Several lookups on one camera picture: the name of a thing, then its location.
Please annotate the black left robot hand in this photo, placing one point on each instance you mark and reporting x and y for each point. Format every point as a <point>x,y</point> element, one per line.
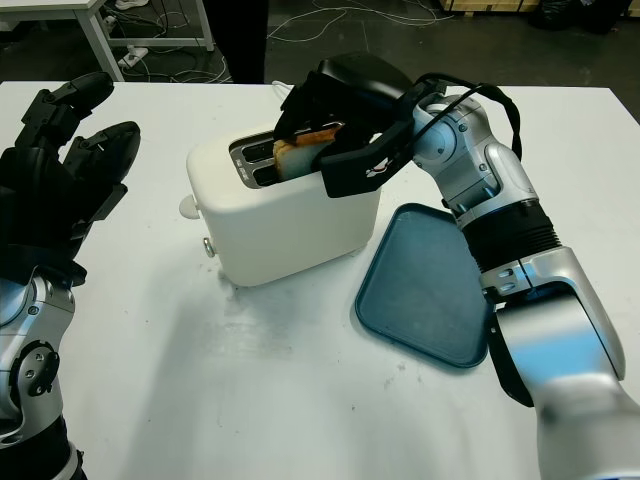
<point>40,200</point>

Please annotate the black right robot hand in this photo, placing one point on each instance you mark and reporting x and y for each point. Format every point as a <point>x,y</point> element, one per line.
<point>360,80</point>

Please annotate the toast slice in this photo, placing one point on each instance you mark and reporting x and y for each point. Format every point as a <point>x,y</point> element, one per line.
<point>297,160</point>

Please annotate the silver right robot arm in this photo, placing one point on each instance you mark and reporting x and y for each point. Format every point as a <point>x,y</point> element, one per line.
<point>550,300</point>

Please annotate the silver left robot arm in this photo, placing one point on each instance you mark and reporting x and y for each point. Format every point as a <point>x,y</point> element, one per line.
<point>25,350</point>

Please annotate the person in beige jacket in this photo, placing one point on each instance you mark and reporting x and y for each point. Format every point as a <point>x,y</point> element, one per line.
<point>245,40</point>

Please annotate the white two-slot toaster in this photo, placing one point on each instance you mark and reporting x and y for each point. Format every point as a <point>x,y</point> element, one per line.
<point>280,230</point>

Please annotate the stacked wooden crates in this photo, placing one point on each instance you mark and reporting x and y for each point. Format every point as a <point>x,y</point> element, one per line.
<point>480,4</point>

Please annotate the white power strip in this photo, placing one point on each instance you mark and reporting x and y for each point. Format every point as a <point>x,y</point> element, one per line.
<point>132,56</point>

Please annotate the white sneaker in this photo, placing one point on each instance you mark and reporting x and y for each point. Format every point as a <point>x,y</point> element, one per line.
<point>129,4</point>

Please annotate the blue plastic tray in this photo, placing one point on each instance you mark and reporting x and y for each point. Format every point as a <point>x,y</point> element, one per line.
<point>420,290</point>

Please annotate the black garbage bag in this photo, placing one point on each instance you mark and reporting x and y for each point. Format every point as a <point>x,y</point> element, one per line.
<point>570,12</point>

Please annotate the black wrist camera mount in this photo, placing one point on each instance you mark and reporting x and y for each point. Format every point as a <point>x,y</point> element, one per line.
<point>355,172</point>

